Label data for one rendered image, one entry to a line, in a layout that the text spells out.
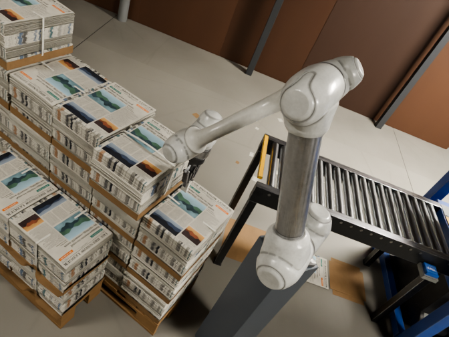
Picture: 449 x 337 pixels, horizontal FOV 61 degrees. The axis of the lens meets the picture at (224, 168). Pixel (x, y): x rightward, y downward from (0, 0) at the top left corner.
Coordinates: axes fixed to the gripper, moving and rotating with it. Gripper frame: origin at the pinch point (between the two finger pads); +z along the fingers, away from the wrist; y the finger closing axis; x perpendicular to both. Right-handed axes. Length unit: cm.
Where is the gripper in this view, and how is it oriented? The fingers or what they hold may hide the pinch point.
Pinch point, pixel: (186, 185)
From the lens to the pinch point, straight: 174.2
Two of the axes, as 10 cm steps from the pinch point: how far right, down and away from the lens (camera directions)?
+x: 8.0, 5.6, -2.1
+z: -3.3, 7.0, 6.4
